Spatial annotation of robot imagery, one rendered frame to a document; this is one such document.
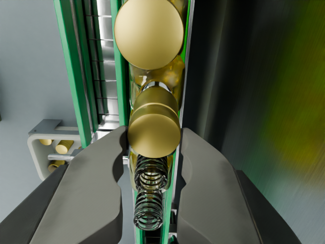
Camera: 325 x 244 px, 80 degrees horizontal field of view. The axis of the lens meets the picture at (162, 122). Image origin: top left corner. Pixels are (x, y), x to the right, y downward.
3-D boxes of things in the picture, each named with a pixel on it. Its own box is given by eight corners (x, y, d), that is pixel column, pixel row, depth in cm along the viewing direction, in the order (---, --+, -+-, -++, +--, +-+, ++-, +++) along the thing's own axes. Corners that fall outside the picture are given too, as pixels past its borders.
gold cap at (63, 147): (63, 145, 60) (56, 154, 56) (60, 135, 59) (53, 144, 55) (74, 145, 60) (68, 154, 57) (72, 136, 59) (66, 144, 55)
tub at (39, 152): (121, 166, 67) (116, 186, 59) (54, 164, 66) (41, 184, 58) (118, 121, 58) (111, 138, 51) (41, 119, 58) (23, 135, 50)
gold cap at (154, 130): (175, 127, 17) (180, 160, 13) (134, 126, 17) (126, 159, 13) (179, 87, 15) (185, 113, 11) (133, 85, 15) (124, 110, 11)
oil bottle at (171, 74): (172, 69, 38) (183, 124, 20) (143, 68, 38) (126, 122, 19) (174, 38, 35) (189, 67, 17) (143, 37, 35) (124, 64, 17)
